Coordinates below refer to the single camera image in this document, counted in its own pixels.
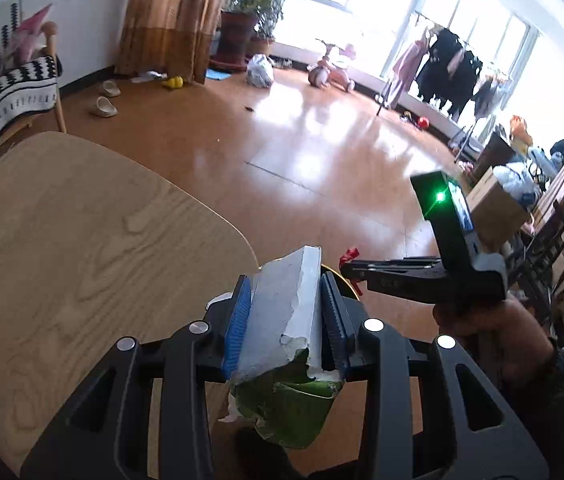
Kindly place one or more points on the red ball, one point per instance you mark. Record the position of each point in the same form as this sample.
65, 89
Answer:
422, 122

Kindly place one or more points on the person's right hand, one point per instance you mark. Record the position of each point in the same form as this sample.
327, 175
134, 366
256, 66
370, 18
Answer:
507, 330

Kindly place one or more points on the brown curtain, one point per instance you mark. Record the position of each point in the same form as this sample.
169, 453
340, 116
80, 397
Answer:
172, 10

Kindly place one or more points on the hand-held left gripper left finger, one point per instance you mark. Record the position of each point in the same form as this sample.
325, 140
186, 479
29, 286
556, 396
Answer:
237, 325

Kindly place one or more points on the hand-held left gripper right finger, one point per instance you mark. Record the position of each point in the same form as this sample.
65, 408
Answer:
334, 320

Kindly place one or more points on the pink hanging garment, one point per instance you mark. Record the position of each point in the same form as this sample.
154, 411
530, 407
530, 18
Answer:
407, 65

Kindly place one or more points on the white plastic bag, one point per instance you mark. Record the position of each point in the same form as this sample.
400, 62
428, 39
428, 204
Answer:
260, 71

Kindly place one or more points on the dark wooden chair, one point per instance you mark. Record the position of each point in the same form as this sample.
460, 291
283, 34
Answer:
562, 255

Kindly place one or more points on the dark hanging clothes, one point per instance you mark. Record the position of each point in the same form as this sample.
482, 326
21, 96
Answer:
449, 70

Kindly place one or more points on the cardboard box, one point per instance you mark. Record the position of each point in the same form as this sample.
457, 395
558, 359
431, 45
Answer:
499, 210

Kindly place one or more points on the blue flat mat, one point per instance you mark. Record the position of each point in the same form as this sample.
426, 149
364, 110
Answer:
217, 75

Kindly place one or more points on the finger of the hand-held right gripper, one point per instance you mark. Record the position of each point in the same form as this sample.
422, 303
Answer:
392, 264
402, 287

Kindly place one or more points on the metal clothes rack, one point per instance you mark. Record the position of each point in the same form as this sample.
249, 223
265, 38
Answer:
387, 95

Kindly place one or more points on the pink toddler tricycle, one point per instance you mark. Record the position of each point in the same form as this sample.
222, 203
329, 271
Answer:
329, 72

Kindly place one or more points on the beige slipper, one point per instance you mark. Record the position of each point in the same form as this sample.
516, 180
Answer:
109, 89
103, 107

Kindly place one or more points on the large potted plant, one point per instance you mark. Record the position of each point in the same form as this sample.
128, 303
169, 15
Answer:
238, 35

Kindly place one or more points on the white paper scrap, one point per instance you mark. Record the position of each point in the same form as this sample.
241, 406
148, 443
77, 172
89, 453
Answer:
148, 77

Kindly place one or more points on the red wrapper scrap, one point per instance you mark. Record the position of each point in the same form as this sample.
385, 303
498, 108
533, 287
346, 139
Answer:
349, 255

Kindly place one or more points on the pile of plastic bags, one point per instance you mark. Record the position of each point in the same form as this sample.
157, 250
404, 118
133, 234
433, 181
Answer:
519, 180

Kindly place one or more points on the yellow bin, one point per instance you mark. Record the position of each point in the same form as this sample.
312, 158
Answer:
344, 280

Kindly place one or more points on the pink cartoon cushion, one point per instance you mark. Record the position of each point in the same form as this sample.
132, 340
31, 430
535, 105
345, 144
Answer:
27, 35

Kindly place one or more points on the yellow toy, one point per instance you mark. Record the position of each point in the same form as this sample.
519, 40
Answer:
174, 83

